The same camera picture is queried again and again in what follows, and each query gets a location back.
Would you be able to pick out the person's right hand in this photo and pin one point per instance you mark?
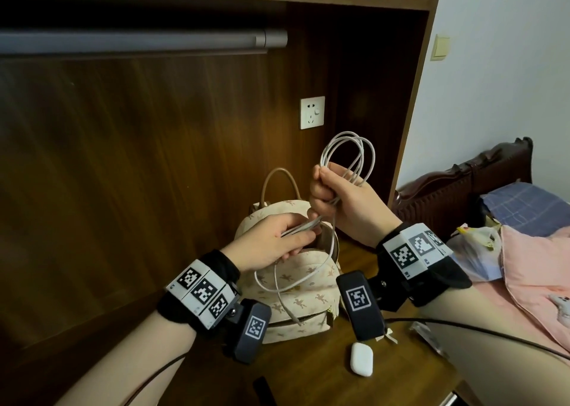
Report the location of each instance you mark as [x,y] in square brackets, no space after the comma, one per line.
[360,210]

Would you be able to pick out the person's left hand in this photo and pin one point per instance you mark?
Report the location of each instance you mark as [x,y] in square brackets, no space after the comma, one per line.
[267,243]

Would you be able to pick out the cream patterned backpack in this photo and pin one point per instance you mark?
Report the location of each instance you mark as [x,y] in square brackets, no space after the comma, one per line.
[303,294]

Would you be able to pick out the small white ribbon bow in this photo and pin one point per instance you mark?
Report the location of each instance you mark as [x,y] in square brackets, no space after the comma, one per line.
[388,335]

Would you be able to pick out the clear plastic bag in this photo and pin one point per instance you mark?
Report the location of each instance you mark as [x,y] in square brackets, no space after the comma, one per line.
[427,334]

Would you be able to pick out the white earbud case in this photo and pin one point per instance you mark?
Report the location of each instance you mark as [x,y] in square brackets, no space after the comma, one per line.
[361,359]

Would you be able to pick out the black stick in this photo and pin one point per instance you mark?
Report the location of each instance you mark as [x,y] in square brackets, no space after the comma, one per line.
[265,394]

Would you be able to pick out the person's right forearm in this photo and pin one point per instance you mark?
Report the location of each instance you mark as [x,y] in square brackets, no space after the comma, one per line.
[490,361]

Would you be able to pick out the person's left forearm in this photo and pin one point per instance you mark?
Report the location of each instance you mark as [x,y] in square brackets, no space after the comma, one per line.
[129,365]

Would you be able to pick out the right black marker wristband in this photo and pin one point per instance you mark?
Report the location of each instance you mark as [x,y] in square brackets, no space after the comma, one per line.
[414,254]

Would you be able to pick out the black marker wristband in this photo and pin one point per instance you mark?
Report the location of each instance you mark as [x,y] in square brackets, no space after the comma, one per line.
[200,290]
[414,254]

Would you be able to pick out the left black marker wristband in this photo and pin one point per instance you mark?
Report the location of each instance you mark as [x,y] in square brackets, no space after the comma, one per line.
[200,290]

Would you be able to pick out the dark carved bed headboard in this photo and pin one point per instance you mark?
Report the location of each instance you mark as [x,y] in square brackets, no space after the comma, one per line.
[445,196]

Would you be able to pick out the translucent plastic shopping bag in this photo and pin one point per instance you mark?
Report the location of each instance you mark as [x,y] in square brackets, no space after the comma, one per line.
[476,259]

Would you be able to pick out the dark wooden shelf cabinet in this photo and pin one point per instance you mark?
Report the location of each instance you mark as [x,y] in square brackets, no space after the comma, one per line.
[378,85]

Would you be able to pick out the pink bed sheet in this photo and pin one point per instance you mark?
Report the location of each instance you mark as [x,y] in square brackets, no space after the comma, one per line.
[494,299]

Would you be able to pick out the blue checkered pillow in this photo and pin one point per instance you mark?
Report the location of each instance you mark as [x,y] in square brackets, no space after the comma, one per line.
[525,210]

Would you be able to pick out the pink quilt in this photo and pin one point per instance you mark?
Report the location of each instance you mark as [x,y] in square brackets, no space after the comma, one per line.
[534,276]

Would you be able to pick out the grey metal tube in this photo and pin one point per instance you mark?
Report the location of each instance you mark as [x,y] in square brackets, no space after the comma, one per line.
[133,40]

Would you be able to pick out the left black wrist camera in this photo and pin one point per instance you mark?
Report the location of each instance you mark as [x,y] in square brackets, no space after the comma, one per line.
[251,330]

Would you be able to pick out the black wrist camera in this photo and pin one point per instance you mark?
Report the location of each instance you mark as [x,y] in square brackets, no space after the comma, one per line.
[360,303]
[251,330]

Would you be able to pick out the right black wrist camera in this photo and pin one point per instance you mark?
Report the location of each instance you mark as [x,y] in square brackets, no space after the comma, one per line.
[360,303]

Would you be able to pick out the white wall socket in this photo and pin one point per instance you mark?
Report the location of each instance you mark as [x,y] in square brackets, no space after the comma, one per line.
[311,113]

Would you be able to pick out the yellow wall switch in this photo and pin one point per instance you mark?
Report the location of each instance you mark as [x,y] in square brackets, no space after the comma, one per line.
[440,47]

